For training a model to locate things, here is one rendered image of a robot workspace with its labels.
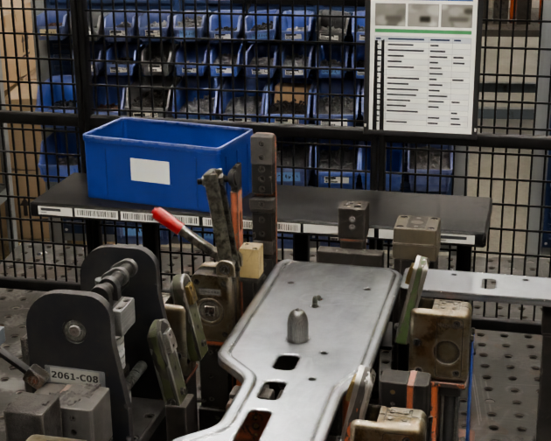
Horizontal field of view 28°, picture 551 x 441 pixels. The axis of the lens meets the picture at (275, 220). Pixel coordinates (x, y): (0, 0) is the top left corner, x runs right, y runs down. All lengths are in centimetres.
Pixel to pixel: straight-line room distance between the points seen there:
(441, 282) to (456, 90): 47
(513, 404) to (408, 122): 58
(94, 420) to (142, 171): 92
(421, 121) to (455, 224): 25
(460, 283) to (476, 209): 31
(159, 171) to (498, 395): 78
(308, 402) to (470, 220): 72
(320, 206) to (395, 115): 24
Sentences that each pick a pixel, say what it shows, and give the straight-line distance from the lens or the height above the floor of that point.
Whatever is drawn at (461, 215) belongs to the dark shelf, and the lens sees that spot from 211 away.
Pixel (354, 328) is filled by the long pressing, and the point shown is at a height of 100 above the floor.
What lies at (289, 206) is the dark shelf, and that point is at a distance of 214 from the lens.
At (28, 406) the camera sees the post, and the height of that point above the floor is 110.
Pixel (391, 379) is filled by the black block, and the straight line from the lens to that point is 156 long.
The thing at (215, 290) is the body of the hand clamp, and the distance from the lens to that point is 176.
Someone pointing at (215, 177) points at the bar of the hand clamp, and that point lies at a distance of 171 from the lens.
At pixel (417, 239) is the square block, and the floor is 104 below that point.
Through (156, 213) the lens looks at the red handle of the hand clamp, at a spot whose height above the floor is 114.
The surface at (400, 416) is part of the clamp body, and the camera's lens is 135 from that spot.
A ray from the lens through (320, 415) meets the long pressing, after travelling 144.
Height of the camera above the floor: 170
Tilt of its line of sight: 19 degrees down
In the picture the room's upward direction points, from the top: 1 degrees counter-clockwise
